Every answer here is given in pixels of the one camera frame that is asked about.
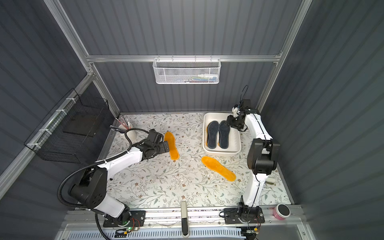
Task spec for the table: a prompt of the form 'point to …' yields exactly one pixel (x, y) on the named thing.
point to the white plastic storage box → (235, 136)
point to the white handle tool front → (184, 223)
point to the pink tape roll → (281, 211)
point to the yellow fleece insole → (173, 151)
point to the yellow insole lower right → (214, 165)
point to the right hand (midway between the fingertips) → (231, 124)
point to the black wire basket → (66, 133)
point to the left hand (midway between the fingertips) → (163, 148)
